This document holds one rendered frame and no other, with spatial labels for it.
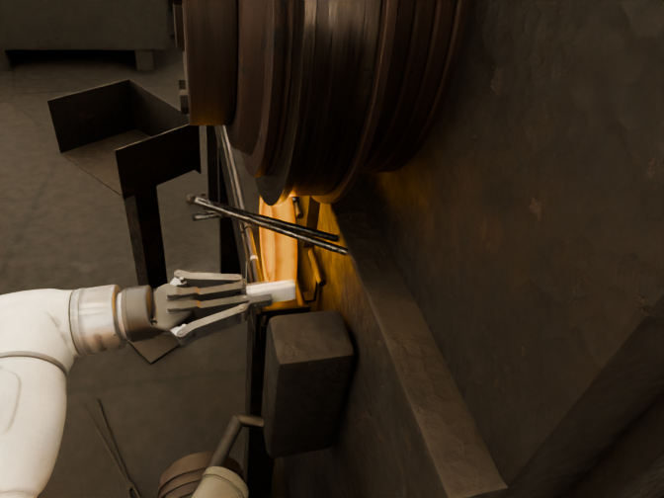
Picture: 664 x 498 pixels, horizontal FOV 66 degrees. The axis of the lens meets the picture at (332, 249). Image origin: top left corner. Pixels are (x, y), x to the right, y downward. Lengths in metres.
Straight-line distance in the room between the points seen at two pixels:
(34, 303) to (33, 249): 1.30
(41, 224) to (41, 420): 1.53
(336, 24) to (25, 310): 0.52
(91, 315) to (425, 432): 0.44
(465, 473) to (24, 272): 1.68
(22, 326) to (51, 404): 0.11
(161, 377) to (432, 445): 1.17
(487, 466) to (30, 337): 0.53
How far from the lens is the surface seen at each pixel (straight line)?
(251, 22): 0.48
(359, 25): 0.44
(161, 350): 1.63
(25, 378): 0.69
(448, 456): 0.50
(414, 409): 0.51
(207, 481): 0.66
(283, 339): 0.63
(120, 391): 1.58
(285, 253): 0.74
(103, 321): 0.73
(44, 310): 0.74
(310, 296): 0.81
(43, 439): 0.66
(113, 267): 1.91
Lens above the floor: 1.29
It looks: 41 degrees down
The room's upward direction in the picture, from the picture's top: 10 degrees clockwise
